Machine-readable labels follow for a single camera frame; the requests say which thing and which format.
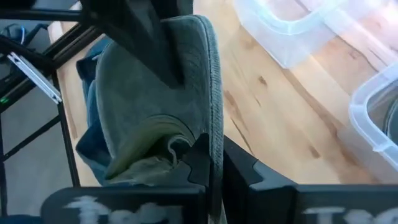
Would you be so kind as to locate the black aluminium frame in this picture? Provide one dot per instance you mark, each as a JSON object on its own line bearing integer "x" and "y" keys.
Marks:
{"x": 66, "y": 143}

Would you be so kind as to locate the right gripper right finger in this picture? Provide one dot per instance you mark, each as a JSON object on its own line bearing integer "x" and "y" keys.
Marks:
{"x": 264, "y": 199}

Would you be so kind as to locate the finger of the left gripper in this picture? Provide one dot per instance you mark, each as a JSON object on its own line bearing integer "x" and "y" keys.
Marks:
{"x": 143, "y": 28}

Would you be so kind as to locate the grey cap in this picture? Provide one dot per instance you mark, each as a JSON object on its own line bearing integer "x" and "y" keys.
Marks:
{"x": 140, "y": 102}

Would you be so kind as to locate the silver strut plate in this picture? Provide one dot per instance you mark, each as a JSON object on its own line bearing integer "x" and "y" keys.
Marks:
{"x": 34, "y": 77}

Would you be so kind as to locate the dark blue cap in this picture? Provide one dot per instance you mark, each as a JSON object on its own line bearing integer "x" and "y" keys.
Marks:
{"x": 93, "y": 146}

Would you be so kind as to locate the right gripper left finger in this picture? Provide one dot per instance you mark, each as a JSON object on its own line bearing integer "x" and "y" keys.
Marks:
{"x": 196, "y": 174}

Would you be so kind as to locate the clear plastic bin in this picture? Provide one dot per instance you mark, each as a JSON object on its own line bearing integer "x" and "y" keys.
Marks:
{"x": 362, "y": 121}
{"x": 280, "y": 46}

